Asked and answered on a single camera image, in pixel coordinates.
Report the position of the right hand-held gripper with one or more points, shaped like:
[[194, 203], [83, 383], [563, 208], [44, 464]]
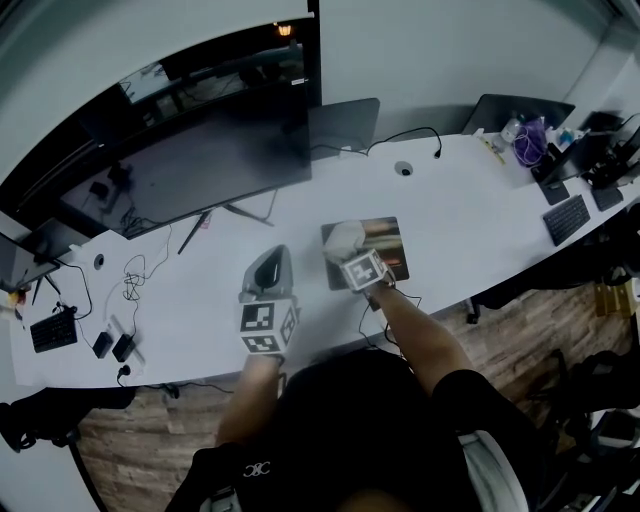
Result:
[[367, 270]]

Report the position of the dark printed mouse pad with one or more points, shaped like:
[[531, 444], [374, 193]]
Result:
[[395, 240]]

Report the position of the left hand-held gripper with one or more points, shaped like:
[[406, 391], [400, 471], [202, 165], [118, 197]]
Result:
[[265, 320]]

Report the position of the black office chair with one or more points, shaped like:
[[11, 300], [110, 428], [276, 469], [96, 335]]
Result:
[[50, 415]]

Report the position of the clear water bottle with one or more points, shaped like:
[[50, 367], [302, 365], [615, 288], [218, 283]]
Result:
[[510, 130]]

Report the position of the purple mesh bag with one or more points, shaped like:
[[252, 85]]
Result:
[[529, 142]]

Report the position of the large black monitor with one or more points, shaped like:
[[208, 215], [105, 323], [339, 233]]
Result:
[[200, 170]]

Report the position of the small black monitor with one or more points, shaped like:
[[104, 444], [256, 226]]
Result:
[[25, 260]]

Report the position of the wooden box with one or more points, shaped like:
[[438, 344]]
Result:
[[615, 297]]

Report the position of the black power adapter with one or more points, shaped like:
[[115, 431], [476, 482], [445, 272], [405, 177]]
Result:
[[122, 347], [102, 344]]

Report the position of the grey office chair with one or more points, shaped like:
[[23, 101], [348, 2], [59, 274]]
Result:
[[492, 475]]

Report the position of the person's left forearm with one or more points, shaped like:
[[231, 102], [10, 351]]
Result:
[[250, 400]]

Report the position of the blue capped bottle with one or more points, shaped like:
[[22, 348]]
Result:
[[567, 135]]

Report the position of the black keyboard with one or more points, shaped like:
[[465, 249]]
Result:
[[53, 331]]

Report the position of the dark compact keyboard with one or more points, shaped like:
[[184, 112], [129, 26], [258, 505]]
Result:
[[607, 198], [566, 220]]

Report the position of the person's right forearm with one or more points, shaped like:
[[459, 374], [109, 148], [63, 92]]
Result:
[[420, 335]]

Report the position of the black side monitor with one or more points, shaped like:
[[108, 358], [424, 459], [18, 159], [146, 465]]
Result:
[[612, 150], [562, 165]]

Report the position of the person's black shirt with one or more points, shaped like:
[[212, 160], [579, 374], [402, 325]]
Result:
[[360, 425]]

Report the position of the black power plug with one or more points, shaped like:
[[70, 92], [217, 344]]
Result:
[[124, 371]]

